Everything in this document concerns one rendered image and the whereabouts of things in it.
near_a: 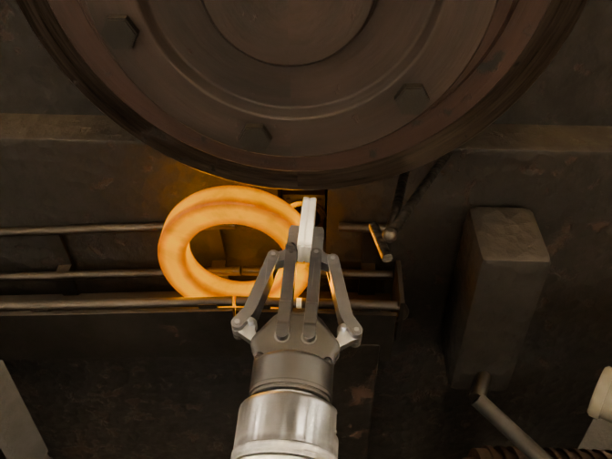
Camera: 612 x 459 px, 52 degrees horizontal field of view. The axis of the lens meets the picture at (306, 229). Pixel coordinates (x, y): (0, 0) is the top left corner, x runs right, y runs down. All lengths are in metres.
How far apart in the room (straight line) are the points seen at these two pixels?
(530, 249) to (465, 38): 0.32
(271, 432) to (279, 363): 0.06
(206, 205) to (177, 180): 0.09
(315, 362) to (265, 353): 0.05
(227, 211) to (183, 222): 0.05
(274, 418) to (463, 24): 0.33
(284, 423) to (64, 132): 0.44
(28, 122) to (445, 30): 0.53
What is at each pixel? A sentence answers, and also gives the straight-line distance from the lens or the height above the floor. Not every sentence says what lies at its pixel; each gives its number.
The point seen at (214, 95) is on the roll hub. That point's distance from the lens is 0.48.
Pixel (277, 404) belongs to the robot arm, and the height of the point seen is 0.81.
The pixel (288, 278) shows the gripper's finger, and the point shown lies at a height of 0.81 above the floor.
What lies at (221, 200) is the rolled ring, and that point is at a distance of 0.68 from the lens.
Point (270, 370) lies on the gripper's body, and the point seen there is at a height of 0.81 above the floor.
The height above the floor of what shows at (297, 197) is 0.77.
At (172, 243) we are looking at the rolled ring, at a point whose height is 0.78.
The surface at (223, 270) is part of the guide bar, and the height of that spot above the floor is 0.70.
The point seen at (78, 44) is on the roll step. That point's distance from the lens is 0.57.
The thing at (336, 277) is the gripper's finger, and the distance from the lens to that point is 0.63.
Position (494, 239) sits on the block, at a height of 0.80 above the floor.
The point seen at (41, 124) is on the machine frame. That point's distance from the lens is 0.81.
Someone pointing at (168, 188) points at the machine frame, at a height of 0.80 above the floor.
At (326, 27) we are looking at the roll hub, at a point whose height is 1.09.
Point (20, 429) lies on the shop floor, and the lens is 1.61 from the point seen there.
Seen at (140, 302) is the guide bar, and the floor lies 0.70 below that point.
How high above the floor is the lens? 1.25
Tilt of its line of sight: 40 degrees down
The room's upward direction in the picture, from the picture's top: straight up
